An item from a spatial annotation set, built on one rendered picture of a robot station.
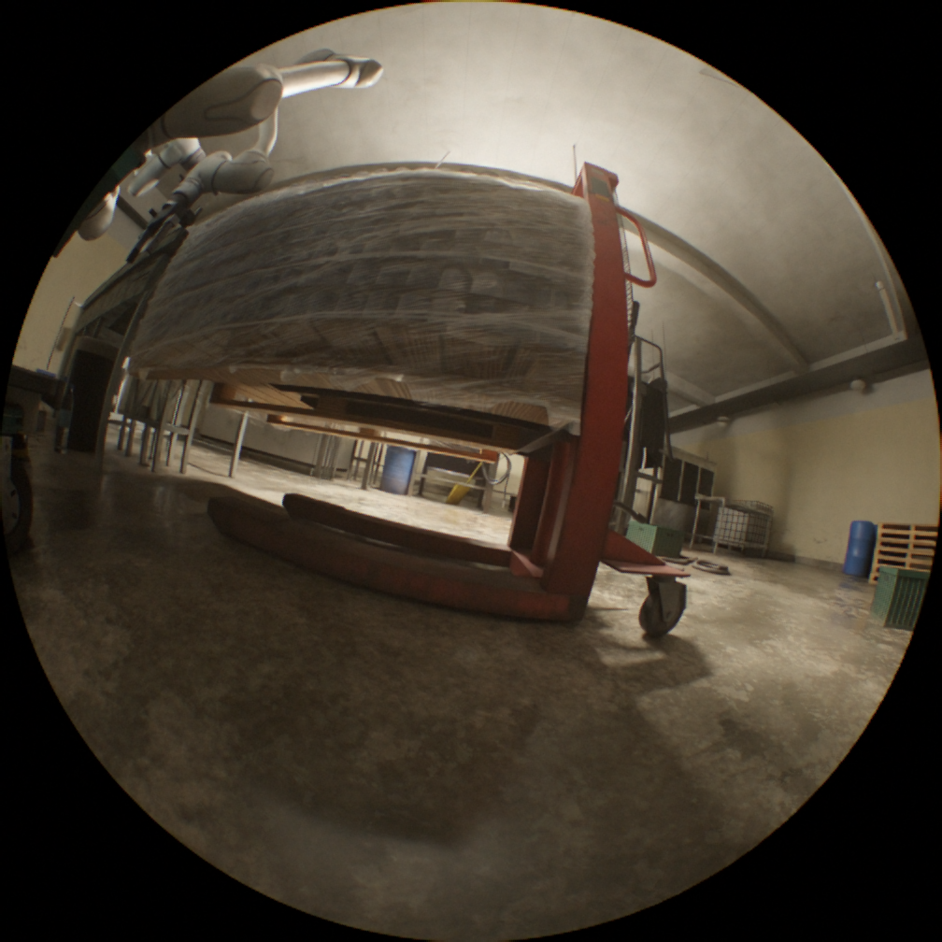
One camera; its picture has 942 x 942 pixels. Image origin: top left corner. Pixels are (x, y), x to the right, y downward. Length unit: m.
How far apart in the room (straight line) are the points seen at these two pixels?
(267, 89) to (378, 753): 0.99
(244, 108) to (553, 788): 1.07
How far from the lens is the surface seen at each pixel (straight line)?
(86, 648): 0.53
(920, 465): 7.98
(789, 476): 8.58
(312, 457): 3.60
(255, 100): 0.71
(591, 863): 0.36
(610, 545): 0.75
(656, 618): 0.85
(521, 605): 0.71
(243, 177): 0.96
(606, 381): 0.78
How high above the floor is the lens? 0.31
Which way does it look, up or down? 3 degrees up
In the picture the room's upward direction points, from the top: 12 degrees clockwise
